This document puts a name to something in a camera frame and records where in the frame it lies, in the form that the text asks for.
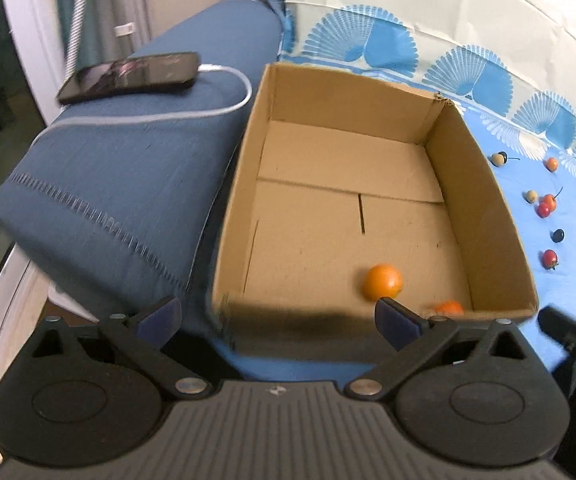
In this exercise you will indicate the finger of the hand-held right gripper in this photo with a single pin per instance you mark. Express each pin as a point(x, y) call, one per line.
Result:
point(560, 325)

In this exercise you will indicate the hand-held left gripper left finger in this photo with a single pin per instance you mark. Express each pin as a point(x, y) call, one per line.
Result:
point(160, 319)

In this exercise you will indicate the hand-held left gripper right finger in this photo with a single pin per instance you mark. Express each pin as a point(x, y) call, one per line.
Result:
point(392, 322)

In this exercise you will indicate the large orange cherry tomato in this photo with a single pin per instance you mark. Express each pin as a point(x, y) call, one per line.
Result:
point(381, 282)

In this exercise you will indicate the small orange cherry tomato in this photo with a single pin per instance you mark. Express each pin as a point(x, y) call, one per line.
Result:
point(448, 308)
point(551, 164)

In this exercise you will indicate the red cherry tomato green calyx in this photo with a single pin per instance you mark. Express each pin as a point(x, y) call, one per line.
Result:
point(549, 258)

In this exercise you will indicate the dark blueberry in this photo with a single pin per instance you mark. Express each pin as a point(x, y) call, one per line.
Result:
point(559, 236)

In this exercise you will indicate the beige round berry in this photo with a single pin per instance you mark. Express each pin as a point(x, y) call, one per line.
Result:
point(496, 161)
point(531, 196)

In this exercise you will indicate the brown cardboard box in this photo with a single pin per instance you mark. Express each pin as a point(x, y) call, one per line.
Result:
point(347, 170)

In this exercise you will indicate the black berry with stem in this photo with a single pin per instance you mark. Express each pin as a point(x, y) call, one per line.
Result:
point(503, 155)

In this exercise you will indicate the black smartphone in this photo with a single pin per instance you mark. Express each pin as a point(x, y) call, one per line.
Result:
point(128, 77)

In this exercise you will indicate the blue white fan-print cloth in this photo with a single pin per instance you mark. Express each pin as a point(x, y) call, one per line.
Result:
point(517, 20)

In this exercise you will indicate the white door frame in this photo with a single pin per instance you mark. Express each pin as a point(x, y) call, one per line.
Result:
point(28, 35)

